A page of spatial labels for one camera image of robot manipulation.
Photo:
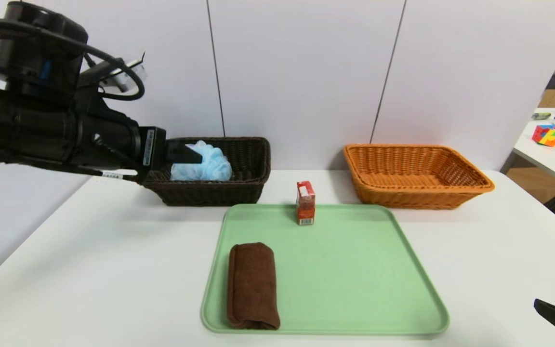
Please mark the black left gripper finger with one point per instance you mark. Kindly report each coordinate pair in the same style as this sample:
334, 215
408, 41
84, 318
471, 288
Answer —
181, 152

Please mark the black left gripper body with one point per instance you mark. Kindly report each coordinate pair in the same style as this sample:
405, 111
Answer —
153, 147

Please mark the light blue bath loofah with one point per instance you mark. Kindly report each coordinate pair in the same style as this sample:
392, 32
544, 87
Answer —
210, 166

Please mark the small red drink carton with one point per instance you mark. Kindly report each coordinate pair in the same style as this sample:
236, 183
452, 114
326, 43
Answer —
305, 205

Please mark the brown towel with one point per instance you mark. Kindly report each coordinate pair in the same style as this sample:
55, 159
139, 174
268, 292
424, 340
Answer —
252, 284

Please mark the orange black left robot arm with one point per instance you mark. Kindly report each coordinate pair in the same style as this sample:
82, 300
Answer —
41, 125

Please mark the dark brown wicker basket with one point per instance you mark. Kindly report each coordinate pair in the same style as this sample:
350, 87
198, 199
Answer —
210, 193

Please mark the orange wicker basket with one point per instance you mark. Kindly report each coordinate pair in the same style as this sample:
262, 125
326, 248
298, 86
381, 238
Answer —
417, 195

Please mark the white side table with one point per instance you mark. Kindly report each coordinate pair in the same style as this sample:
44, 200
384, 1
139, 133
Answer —
545, 161

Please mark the colourful puzzle cube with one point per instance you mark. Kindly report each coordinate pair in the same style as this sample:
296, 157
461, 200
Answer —
548, 135

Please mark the small green object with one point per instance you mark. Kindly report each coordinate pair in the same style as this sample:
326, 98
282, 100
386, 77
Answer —
541, 115

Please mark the light green plastic tray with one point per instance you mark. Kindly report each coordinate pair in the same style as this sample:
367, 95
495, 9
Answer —
335, 289

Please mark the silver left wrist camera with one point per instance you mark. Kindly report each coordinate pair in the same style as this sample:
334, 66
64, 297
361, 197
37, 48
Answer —
130, 76

